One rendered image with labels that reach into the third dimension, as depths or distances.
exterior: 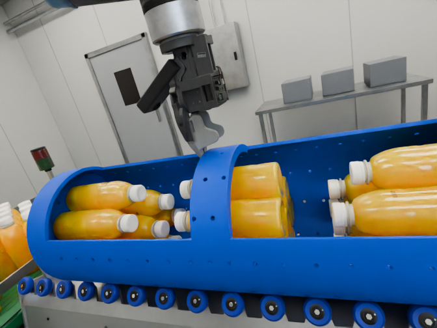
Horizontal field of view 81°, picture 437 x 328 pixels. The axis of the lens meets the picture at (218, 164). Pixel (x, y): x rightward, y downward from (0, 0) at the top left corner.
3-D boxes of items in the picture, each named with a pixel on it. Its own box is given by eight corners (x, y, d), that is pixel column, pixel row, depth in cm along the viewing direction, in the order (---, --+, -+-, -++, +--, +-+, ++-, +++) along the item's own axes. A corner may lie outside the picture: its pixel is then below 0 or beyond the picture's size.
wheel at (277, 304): (254, 299, 46) (257, 296, 48) (264, 326, 44) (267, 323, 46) (277, 290, 45) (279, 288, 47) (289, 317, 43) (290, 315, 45)
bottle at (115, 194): (93, 202, 70) (148, 197, 64) (74, 218, 64) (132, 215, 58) (80, 180, 68) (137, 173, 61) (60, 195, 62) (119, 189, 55)
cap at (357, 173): (367, 178, 40) (354, 179, 41) (365, 187, 43) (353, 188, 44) (363, 156, 42) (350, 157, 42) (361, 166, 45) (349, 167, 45)
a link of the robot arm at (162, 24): (132, 15, 39) (163, 23, 47) (143, 49, 40) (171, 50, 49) (185, -5, 35) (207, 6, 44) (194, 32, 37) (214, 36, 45)
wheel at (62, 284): (54, 301, 63) (61, 299, 65) (67, 297, 62) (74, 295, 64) (54, 282, 65) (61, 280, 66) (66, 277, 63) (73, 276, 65)
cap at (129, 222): (120, 213, 55) (127, 213, 54) (132, 215, 58) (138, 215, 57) (118, 232, 53) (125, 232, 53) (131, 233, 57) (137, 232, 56)
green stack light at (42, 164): (45, 170, 114) (40, 160, 112) (36, 172, 116) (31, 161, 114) (58, 164, 119) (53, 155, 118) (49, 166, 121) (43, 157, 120)
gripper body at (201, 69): (218, 111, 41) (199, 30, 37) (172, 120, 44) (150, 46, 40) (230, 103, 48) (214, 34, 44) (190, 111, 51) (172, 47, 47)
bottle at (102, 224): (55, 209, 60) (116, 205, 54) (80, 213, 67) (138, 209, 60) (49, 241, 58) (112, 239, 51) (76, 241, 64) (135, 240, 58)
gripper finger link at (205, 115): (227, 157, 48) (215, 108, 45) (199, 160, 50) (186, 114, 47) (231, 151, 51) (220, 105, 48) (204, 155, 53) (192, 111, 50)
